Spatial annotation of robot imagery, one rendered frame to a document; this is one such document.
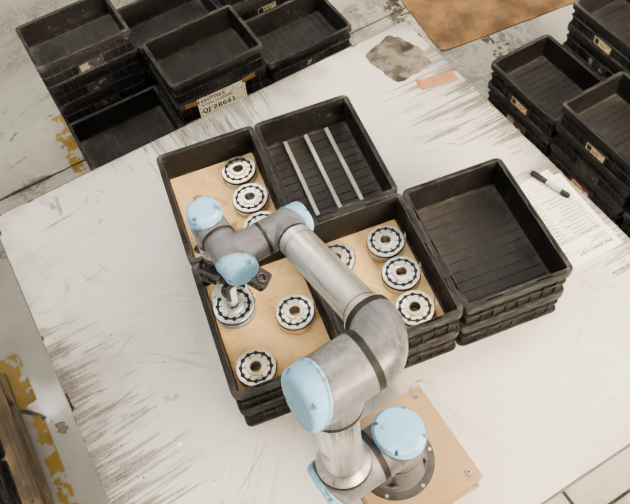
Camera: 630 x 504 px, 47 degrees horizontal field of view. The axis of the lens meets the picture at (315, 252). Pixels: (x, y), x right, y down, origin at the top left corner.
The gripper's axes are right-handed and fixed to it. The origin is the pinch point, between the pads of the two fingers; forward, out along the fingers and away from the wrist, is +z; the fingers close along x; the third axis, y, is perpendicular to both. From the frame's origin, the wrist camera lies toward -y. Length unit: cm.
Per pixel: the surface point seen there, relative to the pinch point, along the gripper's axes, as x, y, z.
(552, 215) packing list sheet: -70, -65, 30
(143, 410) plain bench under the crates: 28.2, 21.2, 29.3
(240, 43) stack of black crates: -128, 72, 50
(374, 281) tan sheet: -23.4, -25.7, 16.5
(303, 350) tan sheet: 1.9, -15.8, 16.5
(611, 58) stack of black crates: -176, -69, 62
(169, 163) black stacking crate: -37, 43, 10
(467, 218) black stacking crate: -51, -43, 17
